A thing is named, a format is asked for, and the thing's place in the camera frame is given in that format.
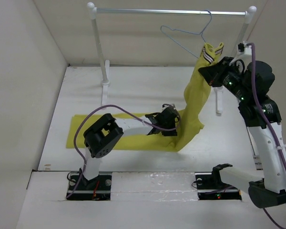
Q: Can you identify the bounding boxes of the light blue wire hanger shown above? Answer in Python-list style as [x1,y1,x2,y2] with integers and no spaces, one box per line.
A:
[160,10,213,59]

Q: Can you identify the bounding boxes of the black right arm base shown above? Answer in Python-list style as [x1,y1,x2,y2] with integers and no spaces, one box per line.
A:
[192,164,242,200]

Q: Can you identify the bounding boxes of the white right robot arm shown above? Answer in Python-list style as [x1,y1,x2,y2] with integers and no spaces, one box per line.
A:
[199,42,286,208]

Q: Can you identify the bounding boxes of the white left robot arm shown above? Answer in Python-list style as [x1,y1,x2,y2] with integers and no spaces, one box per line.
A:
[80,104,180,189]

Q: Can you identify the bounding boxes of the yellow-green trousers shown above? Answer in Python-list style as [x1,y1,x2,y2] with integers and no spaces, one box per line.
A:
[65,42,225,153]

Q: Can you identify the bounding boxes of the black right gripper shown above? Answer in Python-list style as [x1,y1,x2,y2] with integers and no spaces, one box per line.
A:
[198,56,252,101]

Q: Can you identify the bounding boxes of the white and silver clothes rack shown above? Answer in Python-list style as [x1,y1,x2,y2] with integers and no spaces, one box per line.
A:
[86,2,257,105]

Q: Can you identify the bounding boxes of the aluminium rail at right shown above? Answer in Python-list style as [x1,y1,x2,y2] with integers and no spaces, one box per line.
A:
[251,140,263,170]

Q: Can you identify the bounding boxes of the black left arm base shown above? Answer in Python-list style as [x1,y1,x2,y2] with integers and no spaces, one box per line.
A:
[66,172,112,201]

